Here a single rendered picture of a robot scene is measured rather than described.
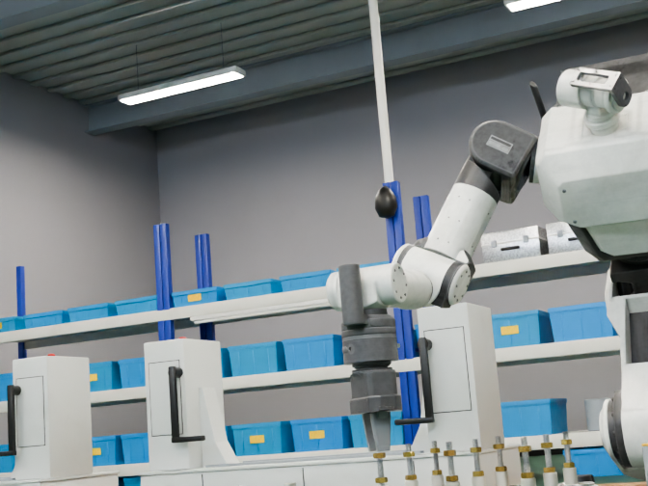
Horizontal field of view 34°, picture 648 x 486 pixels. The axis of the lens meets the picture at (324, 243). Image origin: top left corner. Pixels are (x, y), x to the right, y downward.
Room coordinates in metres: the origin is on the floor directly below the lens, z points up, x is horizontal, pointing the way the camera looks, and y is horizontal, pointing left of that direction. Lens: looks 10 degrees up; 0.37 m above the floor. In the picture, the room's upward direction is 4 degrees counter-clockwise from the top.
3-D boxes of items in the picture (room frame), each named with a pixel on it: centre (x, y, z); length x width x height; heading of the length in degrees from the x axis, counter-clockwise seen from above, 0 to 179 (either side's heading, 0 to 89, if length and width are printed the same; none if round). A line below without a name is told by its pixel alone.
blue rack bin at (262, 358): (7.42, 0.44, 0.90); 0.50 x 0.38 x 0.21; 156
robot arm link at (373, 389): (1.69, -0.06, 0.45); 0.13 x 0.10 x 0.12; 18
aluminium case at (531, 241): (6.60, -1.24, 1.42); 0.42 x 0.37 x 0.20; 152
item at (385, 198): (6.66, -0.42, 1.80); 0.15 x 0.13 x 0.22; 65
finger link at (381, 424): (1.67, -0.07, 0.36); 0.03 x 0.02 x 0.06; 108
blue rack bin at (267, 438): (7.41, 0.45, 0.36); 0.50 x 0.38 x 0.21; 155
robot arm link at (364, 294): (1.68, -0.06, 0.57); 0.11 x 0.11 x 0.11; 63
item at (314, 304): (7.12, 0.40, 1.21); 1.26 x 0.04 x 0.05; 65
